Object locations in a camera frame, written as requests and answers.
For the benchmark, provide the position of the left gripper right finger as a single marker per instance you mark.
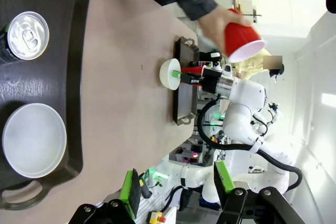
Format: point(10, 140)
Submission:
point(225, 182)

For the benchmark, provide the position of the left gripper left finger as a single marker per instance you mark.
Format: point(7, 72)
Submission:
point(128, 195)

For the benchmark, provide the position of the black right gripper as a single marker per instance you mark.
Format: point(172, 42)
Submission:
point(210, 82)

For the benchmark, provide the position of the red plastic cup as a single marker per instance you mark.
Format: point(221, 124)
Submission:
point(193, 70)
point(241, 37)

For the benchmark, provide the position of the white round bowl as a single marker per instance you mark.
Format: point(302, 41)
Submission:
point(34, 140)
point(168, 77)

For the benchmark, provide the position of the black Pepsi can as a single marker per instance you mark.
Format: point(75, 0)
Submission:
point(202, 63)

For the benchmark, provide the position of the silver drink can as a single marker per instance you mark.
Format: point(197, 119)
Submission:
point(26, 35)

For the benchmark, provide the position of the person's right forearm dark sleeve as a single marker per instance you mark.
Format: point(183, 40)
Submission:
point(194, 3)

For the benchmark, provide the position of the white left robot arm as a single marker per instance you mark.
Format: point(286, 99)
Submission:
point(194, 175)

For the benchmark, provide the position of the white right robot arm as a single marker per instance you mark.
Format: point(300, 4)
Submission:
point(246, 95)

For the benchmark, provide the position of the person's right hand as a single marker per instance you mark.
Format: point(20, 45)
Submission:
point(214, 24)

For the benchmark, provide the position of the black handheld tool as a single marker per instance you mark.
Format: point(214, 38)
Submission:
point(145, 190)

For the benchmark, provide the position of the dark brown plastic tray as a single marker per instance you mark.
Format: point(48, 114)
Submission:
point(185, 103)
point(39, 82)

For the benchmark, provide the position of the yellow emergency stop box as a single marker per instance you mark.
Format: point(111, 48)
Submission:
point(155, 216)

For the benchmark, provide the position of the cluttered equipment shelf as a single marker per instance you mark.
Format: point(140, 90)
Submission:
point(189, 153)

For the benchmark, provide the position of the person in yellow top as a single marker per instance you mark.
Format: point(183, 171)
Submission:
point(249, 64)

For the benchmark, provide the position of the wooden framed board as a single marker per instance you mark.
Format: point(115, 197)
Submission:
point(244, 1)

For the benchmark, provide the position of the bright ceiling light panel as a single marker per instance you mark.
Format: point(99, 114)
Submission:
point(329, 100)

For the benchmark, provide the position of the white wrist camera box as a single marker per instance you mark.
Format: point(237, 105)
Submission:
point(227, 69)

